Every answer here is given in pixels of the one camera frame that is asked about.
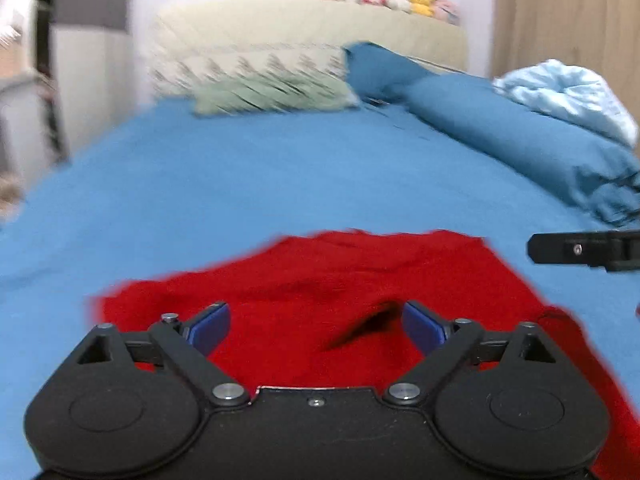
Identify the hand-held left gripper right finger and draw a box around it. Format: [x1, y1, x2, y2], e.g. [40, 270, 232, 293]
[383, 301, 558, 407]

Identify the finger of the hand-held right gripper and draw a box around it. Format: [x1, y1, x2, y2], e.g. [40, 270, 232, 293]
[527, 229, 640, 273]

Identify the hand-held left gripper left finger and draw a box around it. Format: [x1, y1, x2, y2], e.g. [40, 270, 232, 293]
[75, 301, 251, 407]

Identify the red garment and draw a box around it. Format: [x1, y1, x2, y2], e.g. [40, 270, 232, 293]
[90, 229, 640, 480]

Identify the blue folded duvet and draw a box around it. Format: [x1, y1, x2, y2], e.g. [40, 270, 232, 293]
[400, 74, 640, 226]

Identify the light blue blanket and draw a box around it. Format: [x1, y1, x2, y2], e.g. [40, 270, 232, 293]
[492, 59, 640, 148]

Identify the wooden wardrobe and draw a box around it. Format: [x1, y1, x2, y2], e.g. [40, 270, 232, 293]
[490, 0, 640, 156]

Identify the green patterned pillow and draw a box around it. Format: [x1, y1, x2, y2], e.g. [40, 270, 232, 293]
[192, 74, 360, 116]

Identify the blue pillow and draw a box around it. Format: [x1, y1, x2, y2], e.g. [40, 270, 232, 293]
[342, 42, 441, 103]

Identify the white patterned pillow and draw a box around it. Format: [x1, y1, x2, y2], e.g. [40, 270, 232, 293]
[149, 42, 348, 98]

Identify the grey and white cabinet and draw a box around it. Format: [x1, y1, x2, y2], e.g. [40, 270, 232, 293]
[0, 0, 132, 201]

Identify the beige headboard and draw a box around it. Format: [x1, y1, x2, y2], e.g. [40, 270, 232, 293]
[152, 0, 470, 73]

